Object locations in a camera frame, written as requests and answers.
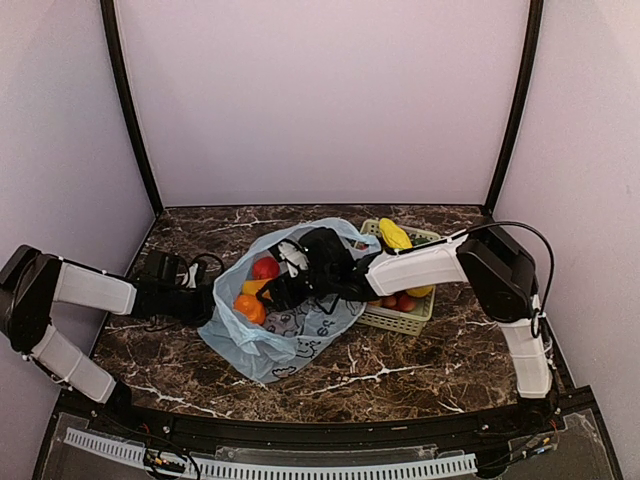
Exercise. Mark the black right corner frame post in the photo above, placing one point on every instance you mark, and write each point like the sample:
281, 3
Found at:
518, 103

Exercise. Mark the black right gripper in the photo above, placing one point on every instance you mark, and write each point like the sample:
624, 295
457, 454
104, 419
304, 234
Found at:
293, 299

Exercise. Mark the white slotted cable duct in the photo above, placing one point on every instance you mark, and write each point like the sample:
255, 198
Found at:
251, 463

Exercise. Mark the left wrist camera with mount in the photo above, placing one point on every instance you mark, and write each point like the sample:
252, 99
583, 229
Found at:
202, 268

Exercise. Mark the black left corner frame post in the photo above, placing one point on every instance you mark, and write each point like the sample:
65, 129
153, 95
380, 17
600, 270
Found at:
128, 109

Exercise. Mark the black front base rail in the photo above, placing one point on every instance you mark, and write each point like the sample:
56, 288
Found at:
575, 443

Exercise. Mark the black corner frame post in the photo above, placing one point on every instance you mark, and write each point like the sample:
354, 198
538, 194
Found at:
128, 109
518, 103

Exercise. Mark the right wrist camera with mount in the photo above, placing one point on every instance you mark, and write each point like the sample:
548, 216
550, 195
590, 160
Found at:
292, 255

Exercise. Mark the pale green perforated basket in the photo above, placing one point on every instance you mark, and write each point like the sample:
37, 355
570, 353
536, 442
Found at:
410, 323

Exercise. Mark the yellow lemon fruit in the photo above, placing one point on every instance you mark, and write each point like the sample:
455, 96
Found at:
394, 237

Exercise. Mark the red apple in bag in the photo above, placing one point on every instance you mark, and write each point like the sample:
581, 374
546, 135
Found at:
265, 268

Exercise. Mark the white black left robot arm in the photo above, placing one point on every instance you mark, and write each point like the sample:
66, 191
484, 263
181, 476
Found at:
35, 286

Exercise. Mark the bunch of small peaches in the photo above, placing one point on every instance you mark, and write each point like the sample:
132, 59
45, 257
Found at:
400, 302

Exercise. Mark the light blue printed plastic bag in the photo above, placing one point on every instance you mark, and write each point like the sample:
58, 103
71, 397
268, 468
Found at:
275, 350

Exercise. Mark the orange persimmon fruit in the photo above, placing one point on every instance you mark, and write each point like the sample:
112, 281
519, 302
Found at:
251, 308

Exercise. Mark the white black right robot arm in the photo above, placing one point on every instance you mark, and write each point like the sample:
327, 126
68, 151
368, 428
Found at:
500, 271

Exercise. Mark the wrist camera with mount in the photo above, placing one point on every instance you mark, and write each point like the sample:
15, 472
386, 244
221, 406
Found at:
202, 268
292, 255

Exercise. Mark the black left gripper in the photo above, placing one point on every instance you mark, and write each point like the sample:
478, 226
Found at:
206, 297

